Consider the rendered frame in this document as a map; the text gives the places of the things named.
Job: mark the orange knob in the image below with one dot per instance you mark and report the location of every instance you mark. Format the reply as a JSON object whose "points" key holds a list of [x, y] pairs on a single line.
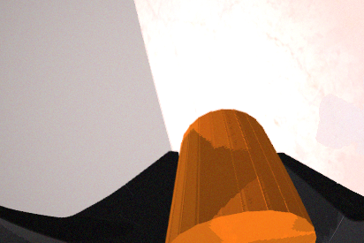
{"points": [[231, 186]]}

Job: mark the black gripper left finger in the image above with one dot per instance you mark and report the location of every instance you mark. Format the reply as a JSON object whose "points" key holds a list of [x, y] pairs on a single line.
{"points": [[138, 212]]}

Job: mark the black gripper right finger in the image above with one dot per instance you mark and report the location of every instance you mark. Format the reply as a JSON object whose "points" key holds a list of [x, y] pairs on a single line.
{"points": [[336, 212]]}

